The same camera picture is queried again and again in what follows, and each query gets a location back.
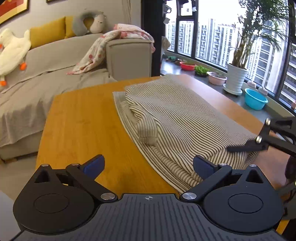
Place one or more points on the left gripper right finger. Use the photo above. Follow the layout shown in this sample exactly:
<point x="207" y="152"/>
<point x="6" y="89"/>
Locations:
<point x="217" y="176"/>

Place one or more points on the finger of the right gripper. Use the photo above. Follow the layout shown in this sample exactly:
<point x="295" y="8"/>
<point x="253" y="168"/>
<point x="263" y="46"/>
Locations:
<point x="257" y="145"/>

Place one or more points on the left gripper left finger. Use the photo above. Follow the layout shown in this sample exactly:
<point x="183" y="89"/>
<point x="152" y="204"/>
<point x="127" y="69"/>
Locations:
<point x="76" y="182"/>

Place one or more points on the striped knit garment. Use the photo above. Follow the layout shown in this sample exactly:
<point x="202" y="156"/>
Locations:
<point x="171" y="124"/>

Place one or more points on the blue plastic basin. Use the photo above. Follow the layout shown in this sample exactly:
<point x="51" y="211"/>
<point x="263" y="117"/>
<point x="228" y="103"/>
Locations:
<point x="254" y="99"/>

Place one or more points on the pink plant pot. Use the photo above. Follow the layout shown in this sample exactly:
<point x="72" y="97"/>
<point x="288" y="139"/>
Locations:
<point x="216" y="78"/>

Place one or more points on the small green plant tray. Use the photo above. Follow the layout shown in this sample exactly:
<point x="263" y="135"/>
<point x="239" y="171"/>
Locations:
<point x="201" y="71"/>

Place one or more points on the grey sofa with cover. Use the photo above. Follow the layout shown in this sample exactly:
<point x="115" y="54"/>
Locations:
<point x="28" y="95"/>

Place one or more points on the red plastic basin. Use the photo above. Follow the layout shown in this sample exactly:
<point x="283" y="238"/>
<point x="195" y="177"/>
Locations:
<point x="186" y="66"/>

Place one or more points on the palm plant in white pot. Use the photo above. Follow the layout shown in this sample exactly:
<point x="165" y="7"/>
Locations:
<point x="262" y="40"/>

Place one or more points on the white goose plush toy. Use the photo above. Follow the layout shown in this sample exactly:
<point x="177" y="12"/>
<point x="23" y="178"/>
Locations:
<point x="13" y="51"/>

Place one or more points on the long yellow back cushion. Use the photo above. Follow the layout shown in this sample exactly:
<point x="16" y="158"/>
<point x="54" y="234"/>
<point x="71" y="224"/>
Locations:
<point x="48" y="33"/>

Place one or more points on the grey neck pillow plush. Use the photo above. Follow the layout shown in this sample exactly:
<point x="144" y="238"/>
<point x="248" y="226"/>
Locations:
<point x="98" y="25"/>

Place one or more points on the right red framed picture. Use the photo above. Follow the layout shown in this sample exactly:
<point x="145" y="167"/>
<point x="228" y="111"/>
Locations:
<point x="11" y="8"/>

